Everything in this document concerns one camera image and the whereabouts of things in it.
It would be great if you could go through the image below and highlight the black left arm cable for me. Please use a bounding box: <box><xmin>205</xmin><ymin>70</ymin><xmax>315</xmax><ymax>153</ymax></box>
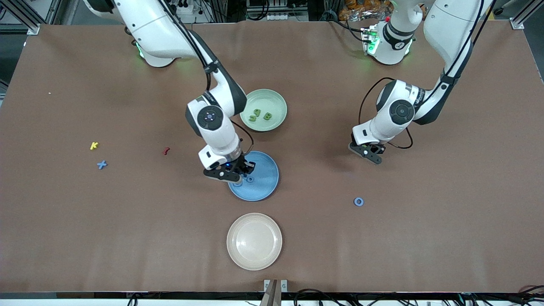
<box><xmin>358</xmin><ymin>77</ymin><xmax>414</xmax><ymax>150</ymax></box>

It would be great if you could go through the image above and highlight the pale green plate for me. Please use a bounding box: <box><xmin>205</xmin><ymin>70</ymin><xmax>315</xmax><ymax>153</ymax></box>
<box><xmin>240</xmin><ymin>88</ymin><xmax>288</xmax><ymax>132</ymax></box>

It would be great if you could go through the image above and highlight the orange plastic bag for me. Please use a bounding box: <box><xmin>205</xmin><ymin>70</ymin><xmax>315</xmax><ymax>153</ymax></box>
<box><xmin>340</xmin><ymin>0</ymin><xmax>394</xmax><ymax>22</ymax></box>

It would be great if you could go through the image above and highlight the aluminium frame post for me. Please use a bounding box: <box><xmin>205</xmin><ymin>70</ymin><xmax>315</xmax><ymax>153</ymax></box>
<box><xmin>510</xmin><ymin>0</ymin><xmax>544</xmax><ymax>30</ymax></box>
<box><xmin>0</xmin><ymin>0</ymin><xmax>41</xmax><ymax>35</ymax></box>

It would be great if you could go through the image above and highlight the blue plate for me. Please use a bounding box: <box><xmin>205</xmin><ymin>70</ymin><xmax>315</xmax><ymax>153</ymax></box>
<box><xmin>228</xmin><ymin>151</ymin><xmax>280</xmax><ymax>202</ymax></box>

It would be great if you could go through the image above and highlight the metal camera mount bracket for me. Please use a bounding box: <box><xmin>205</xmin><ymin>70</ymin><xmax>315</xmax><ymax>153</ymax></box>
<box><xmin>260</xmin><ymin>279</ymin><xmax>288</xmax><ymax>306</ymax></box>

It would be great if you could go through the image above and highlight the beige plate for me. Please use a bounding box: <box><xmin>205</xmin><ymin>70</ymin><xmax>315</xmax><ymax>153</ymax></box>
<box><xmin>227</xmin><ymin>212</ymin><xmax>283</xmax><ymax>271</ymax></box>

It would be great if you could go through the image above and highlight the grey connector box green light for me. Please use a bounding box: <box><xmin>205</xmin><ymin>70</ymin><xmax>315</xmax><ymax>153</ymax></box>
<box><xmin>361</xmin><ymin>26</ymin><xmax>380</xmax><ymax>55</ymax></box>

